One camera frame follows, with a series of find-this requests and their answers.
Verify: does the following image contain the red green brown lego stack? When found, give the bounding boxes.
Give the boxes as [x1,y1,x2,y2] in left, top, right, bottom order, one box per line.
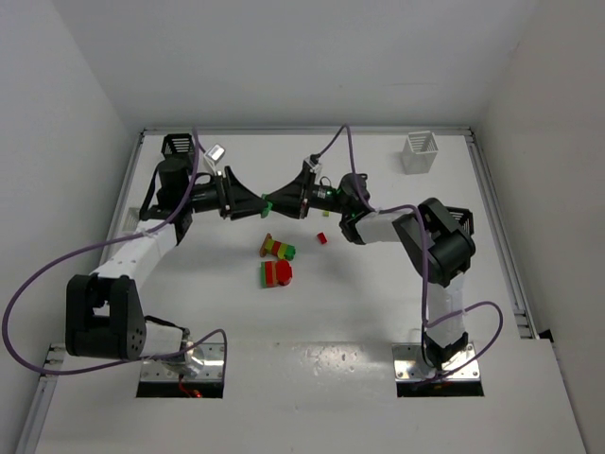
[260,259,293,288]

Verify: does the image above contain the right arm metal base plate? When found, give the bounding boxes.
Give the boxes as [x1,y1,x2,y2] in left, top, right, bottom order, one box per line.
[391,340,481,382]

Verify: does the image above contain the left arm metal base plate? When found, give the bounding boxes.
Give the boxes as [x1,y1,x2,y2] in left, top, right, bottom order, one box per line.
[139,342,225,384]

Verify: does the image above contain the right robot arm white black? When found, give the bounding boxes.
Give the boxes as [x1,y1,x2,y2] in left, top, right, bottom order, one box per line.
[264,164,476,370]

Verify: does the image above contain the small red sloped lego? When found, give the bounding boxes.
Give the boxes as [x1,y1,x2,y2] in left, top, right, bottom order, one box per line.
[316,233,328,245]

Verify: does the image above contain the white slotted container far right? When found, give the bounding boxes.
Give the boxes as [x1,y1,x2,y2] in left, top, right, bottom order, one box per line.
[402,131,439,175]

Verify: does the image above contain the black slotted container right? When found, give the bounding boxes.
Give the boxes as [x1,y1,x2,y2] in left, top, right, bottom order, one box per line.
[443,206,475,249]

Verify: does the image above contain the green lego brick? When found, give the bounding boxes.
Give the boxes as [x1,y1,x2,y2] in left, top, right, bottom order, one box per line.
[261,201,272,218]

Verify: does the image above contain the white slotted container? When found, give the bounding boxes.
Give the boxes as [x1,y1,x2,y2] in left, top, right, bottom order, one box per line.
[402,131,439,175]
[122,207,140,235]

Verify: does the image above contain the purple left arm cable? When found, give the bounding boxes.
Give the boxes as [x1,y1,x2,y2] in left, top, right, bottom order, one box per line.
[1,125,229,377]

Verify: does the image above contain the black slotted container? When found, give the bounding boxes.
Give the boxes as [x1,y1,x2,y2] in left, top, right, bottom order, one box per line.
[161,133,195,167]
[443,206,475,249]

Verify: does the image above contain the black slotted container far left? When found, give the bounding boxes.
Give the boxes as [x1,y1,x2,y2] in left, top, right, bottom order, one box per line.
[161,133,195,167]

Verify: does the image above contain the white slotted container near left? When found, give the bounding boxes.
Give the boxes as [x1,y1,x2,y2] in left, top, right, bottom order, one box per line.
[122,207,140,235]

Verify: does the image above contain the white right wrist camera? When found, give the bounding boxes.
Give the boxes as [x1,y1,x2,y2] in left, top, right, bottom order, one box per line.
[303,153,322,175]

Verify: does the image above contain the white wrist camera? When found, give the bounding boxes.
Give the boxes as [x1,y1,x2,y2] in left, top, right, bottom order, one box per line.
[202,144,226,175]
[303,153,322,175]

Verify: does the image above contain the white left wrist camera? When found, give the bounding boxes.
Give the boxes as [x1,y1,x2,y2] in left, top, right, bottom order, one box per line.
[202,144,226,175]

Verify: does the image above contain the multicolour lego stack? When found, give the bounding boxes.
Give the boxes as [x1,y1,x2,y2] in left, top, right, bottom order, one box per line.
[259,234,296,261]

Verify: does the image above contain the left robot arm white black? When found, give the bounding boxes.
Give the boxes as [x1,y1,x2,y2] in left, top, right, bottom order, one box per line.
[65,157,268,360]

